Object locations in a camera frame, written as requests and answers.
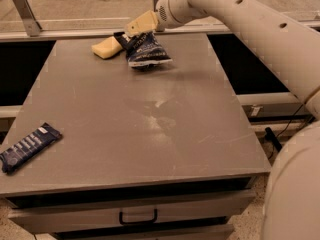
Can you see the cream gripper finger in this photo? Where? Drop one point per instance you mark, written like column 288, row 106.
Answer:
column 146, row 22

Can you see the blue chip bag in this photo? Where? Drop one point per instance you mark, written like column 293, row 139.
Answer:
column 143, row 50

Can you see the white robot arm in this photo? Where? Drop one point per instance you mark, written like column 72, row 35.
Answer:
column 291, row 51

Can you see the yellow sponge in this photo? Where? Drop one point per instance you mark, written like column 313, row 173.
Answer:
column 107, row 48

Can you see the grey drawer cabinet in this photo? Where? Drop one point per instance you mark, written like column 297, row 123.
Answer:
column 175, row 139

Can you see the dark blue snack bar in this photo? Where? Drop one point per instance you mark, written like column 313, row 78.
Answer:
column 22, row 151

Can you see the black stand leg bar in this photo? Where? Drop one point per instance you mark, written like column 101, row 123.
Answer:
column 270, row 136

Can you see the left metal railing bracket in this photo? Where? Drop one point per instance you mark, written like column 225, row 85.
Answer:
column 31, row 25

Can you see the black drawer handle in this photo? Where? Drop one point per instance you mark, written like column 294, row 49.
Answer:
column 138, row 218

